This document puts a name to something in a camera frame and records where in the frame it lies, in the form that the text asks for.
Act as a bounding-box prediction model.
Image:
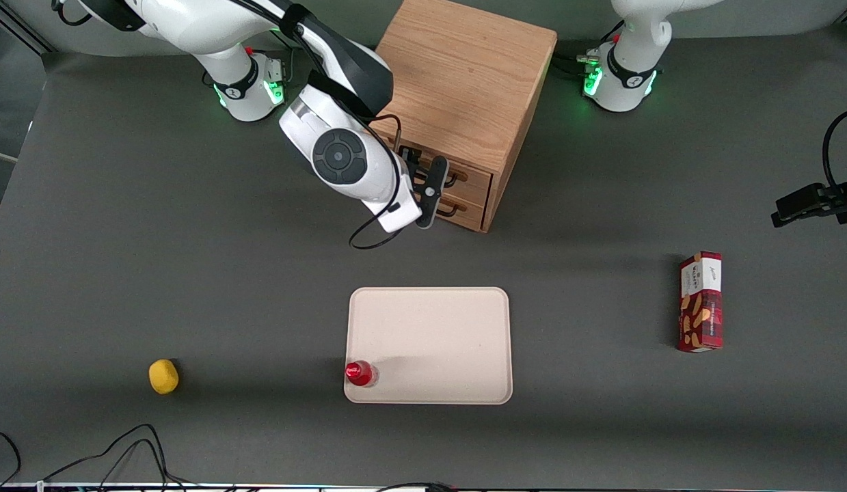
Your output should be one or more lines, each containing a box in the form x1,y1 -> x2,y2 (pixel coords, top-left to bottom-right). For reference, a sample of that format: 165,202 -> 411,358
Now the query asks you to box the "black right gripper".
399,146 -> 431,210

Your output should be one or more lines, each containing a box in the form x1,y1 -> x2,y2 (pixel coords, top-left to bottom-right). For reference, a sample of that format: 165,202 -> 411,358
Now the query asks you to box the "wooden drawer with worn handle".
382,132 -> 494,200

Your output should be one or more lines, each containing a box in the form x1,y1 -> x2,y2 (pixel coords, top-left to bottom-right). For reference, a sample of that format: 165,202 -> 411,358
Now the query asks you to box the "wooden drawer cabinet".
365,0 -> 559,234

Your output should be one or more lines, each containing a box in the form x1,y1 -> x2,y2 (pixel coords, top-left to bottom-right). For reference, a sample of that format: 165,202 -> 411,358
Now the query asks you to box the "cream plastic tray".
344,286 -> 514,405

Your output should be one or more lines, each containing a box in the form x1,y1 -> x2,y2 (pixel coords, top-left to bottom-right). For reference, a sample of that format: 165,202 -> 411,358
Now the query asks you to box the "red capped bottle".
345,361 -> 379,388

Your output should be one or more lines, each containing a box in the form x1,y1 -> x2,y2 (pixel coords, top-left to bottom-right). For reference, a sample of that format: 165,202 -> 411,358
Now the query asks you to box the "red cookie box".
676,251 -> 725,354

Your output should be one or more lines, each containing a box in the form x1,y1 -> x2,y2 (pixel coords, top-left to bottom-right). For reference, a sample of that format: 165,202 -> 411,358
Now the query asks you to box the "yellow lemon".
148,359 -> 180,396

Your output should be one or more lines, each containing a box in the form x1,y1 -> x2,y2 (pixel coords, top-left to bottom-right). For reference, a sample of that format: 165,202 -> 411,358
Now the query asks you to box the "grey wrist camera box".
418,156 -> 450,230

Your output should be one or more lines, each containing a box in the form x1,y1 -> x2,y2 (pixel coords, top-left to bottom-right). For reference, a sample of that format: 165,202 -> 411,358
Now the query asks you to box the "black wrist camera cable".
348,113 -> 405,251

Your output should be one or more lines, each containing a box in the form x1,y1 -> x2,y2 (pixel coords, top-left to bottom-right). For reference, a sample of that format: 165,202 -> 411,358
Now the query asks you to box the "black arm base cable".
269,27 -> 299,83
552,20 -> 626,77

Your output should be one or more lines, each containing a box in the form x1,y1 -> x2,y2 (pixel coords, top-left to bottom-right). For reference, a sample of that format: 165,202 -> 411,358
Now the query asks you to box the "black camera cable loop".
822,107 -> 847,192

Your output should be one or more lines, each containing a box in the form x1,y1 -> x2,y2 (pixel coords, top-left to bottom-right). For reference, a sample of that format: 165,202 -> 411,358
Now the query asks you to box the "aluminium frame bar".
0,0 -> 55,55

